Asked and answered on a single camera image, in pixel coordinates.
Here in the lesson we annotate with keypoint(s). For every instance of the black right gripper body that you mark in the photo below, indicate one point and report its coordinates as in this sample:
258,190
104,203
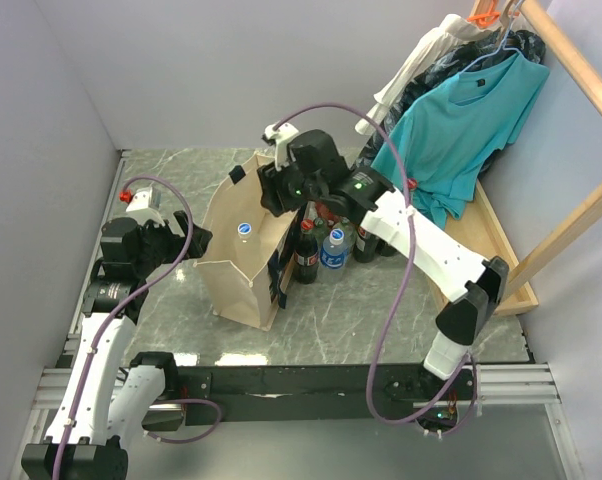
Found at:
293,189

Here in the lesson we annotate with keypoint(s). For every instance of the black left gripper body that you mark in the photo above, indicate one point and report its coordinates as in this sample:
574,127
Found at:
160,246

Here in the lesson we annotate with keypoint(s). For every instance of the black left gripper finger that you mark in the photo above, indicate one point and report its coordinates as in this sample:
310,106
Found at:
184,221
199,243

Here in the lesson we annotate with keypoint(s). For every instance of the beige canvas tote bag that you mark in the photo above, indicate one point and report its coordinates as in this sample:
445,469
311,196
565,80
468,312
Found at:
249,300

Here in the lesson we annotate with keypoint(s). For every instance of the clear green-capped glass bottle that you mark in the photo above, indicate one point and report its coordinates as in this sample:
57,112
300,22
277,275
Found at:
321,231

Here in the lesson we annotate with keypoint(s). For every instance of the cola bottle red cap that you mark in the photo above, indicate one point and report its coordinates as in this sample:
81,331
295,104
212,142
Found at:
383,248
365,246
306,254

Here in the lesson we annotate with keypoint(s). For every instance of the pocari bottle blue cap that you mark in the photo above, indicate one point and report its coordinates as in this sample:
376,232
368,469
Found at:
248,249
333,257

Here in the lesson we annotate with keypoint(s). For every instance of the cola bottle red cap front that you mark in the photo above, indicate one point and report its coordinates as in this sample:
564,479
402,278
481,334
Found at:
365,246

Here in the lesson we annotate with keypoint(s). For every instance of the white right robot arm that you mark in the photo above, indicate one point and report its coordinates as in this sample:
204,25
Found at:
472,284

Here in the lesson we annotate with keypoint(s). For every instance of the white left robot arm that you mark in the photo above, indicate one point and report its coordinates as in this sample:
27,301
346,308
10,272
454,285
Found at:
90,434

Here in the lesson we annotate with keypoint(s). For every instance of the red plaid folded cloth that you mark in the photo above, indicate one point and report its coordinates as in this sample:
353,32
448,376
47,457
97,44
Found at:
330,218

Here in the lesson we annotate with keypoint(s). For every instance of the turquoise t-shirt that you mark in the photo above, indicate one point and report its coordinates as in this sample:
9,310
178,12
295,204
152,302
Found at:
448,133

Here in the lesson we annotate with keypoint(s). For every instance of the wooden clothes rack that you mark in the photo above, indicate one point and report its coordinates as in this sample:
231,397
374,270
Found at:
540,204

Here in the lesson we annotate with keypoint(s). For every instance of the white garment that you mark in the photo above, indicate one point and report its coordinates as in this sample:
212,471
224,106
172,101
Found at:
452,32

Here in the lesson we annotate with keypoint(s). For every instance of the dark floral shirt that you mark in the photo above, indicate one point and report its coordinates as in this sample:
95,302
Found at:
432,77

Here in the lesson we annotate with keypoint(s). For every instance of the orange hanger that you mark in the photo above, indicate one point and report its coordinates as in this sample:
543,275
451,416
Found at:
484,13

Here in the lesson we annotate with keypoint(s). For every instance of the light blue hanger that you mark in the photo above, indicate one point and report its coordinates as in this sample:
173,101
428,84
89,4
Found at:
499,45

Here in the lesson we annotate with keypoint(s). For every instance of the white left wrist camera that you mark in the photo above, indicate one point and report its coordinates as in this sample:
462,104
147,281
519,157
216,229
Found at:
143,205

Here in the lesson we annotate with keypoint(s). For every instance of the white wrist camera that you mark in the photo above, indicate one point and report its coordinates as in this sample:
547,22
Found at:
279,137
143,205

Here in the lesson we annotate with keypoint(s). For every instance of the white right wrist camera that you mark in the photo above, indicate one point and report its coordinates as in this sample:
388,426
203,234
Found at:
279,137

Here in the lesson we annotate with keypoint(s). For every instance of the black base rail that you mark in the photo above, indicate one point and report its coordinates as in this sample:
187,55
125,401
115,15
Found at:
391,393

